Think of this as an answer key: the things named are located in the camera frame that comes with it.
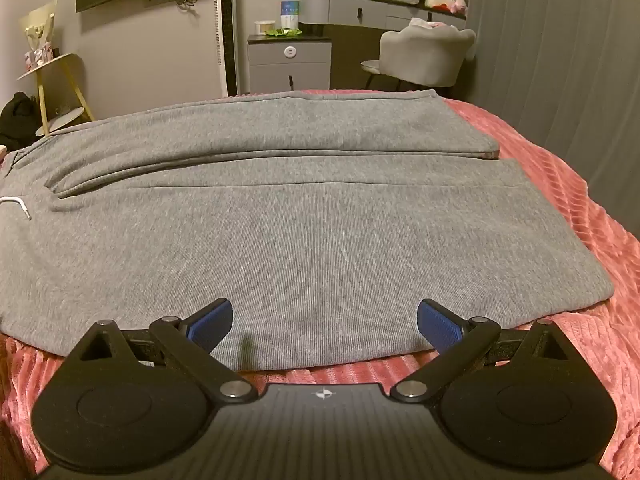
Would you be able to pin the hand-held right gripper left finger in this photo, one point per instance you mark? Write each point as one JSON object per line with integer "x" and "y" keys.
{"x": 215, "y": 324}

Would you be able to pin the grey curtain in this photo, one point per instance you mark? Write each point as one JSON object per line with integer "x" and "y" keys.
{"x": 550, "y": 60}

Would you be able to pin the gold side table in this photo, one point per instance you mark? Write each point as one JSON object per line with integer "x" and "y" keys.
{"x": 55, "y": 72}

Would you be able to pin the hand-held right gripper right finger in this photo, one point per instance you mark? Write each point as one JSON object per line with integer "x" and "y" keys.
{"x": 436, "y": 324}

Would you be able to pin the wrapped flower bouquet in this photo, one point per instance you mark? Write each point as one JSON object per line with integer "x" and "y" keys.
{"x": 37, "y": 35}

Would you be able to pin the grey vanity desk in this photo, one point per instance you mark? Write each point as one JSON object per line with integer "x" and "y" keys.
{"x": 350, "y": 10}

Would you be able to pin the green leafy item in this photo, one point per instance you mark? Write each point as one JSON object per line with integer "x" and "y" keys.
{"x": 285, "y": 33}

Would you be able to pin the pink plush toy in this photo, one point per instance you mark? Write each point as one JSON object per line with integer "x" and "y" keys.
{"x": 460, "y": 0}

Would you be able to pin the grey pants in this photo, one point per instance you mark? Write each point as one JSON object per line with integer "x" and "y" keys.
{"x": 300, "y": 230}

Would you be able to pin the grey nightstand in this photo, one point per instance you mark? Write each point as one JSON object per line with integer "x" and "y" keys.
{"x": 289, "y": 65}

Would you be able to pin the pink cloth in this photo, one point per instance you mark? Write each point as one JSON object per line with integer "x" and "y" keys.
{"x": 431, "y": 24}

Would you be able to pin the pink ribbed blanket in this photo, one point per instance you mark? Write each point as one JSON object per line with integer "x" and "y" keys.
{"x": 580, "y": 240}

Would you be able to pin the grey upholstered chair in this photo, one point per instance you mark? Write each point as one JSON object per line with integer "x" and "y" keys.
{"x": 425, "y": 57}

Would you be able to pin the white tower fan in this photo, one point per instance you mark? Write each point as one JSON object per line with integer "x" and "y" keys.
{"x": 225, "y": 30}

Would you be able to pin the blue and white box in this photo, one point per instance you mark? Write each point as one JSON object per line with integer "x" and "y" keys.
{"x": 290, "y": 14}

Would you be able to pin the black bag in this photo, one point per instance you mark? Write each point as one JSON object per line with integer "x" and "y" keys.
{"x": 17, "y": 117}

